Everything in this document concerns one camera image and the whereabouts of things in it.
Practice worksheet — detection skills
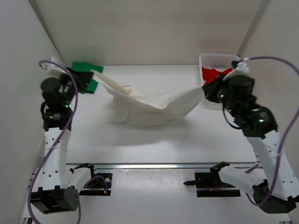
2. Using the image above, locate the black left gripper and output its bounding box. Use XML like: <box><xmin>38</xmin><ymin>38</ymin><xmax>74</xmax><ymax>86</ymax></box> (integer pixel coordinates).
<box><xmin>58</xmin><ymin>68</ymin><xmax>93</xmax><ymax>107</ymax></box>

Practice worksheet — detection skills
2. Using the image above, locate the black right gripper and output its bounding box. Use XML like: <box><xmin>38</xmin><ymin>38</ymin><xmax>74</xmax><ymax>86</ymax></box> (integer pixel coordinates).
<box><xmin>203</xmin><ymin>73</ymin><xmax>238</xmax><ymax>117</ymax></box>

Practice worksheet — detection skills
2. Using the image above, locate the green t shirt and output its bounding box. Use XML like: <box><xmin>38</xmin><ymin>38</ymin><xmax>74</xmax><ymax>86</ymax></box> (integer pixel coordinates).
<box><xmin>67</xmin><ymin>62</ymin><xmax>104</xmax><ymax>94</ymax></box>

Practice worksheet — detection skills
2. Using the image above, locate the white t shirt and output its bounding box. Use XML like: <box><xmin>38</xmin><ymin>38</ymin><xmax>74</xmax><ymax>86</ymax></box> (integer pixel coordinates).
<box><xmin>92</xmin><ymin>70</ymin><xmax>204</xmax><ymax>126</ymax></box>

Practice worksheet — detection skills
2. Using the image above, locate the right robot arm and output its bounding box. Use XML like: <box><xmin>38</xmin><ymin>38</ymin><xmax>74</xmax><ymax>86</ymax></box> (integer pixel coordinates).
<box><xmin>203</xmin><ymin>75</ymin><xmax>299</xmax><ymax>214</ymax></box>

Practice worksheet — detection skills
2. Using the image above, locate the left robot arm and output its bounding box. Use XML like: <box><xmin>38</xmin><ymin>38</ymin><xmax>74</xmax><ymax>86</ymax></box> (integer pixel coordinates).
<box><xmin>30</xmin><ymin>69</ymin><xmax>98</xmax><ymax>214</ymax></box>

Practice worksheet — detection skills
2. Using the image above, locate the red t shirt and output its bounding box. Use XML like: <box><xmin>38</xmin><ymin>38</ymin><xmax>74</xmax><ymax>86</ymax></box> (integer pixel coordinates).
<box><xmin>202</xmin><ymin>68</ymin><xmax>233</xmax><ymax>85</ymax></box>

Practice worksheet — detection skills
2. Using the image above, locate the white plastic basket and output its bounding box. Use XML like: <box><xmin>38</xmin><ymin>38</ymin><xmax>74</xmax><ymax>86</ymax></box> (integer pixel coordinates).
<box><xmin>199</xmin><ymin>53</ymin><xmax>241</xmax><ymax>109</ymax></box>

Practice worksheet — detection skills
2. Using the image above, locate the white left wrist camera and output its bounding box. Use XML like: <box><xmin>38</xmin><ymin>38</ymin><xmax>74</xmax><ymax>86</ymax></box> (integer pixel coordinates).
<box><xmin>42</xmin><ymin>56</ymin><xmax>65</xmax><ymax>78</ymax></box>

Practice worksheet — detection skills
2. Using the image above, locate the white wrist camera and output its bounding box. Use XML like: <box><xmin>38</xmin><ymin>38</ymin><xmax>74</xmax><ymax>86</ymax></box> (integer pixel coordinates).
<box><xmin>42</xmin><ymin>56</ymin><xmax>65</xmax><ymax>78</ymax></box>
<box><xmin>222</xmin><ymin>59</ymin><xmax>249</xmax><ymax>81</ymax></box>

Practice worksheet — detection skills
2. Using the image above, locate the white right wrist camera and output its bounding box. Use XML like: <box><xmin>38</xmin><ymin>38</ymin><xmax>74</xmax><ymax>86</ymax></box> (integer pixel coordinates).
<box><xmin>222</xmin><ymin>59</ymin><xmax>249</xmax><ymax>81</ymax></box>

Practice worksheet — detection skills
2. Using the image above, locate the aluminium table rail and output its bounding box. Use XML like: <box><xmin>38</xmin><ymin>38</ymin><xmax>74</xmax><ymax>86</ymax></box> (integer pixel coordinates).
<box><xmin>66</xmin><ymin>162</ymin><xmax>257</xmax><ymax>170</ymax></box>

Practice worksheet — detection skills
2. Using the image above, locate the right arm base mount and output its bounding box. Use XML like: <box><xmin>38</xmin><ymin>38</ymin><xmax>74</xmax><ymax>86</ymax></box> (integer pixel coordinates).
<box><xmin>184</xmin><ymin>161</ymin><xmax>241</xmax><ymax>198</ymax></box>

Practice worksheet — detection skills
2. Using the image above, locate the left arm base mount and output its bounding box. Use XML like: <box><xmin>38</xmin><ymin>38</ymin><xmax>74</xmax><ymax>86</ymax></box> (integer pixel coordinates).
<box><xmin>68</xmin><ymin>163</ymin><xmax>113</xmax><ymax>196</ymax></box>

